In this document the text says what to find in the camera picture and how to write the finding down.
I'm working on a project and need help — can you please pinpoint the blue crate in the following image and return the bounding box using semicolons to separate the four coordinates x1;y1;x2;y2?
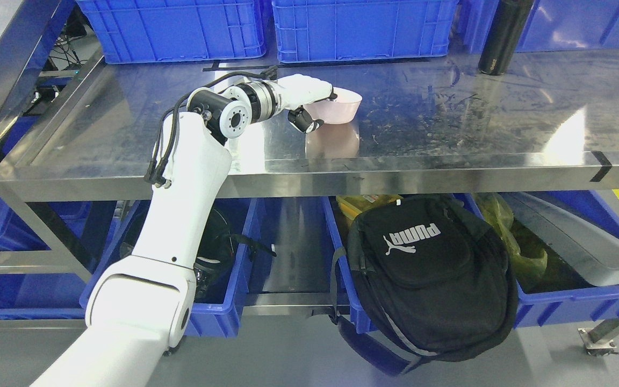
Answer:
272;1;458;63
455;1;619;54
77;1;272;65

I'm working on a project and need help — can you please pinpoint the blue crate top right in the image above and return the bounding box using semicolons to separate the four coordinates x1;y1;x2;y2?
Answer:
455;1;619;54

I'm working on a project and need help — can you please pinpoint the blue crate top left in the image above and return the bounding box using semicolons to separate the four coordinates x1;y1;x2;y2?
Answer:
77;1;272;65

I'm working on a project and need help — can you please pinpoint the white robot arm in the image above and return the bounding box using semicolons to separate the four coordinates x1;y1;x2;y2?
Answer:
33;82;278;386

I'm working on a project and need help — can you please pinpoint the blue crate top middle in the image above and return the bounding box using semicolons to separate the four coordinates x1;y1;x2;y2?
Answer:
272;1;458;63

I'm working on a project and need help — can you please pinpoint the blue bin under backpack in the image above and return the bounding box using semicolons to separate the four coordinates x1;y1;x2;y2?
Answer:
322;191;619;334

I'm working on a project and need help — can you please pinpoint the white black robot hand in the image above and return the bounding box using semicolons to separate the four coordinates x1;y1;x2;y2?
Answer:
272;74;337;134

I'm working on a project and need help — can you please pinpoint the stainless steel shelf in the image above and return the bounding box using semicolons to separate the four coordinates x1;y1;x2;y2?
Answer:
0;0;619;356

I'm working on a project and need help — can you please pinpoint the blue bin lower left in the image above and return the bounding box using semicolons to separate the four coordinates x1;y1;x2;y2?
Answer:
0;197;116;320

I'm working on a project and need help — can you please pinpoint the black thermos bottle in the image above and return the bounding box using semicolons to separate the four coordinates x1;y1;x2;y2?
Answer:
478;1;534;76

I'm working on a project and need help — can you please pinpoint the grey plastic lid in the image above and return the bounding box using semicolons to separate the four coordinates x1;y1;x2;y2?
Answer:
501;192;619;287

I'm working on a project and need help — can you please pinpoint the black puma backpack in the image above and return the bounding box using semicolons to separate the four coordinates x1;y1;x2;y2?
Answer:
329;194;519;377

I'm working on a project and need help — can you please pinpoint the pink ikea bowl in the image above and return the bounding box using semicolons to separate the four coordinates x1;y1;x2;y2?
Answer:
303;87;363;125

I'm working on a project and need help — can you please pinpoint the blue bin with helmet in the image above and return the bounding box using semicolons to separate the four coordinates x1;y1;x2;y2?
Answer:
78;198;257;339

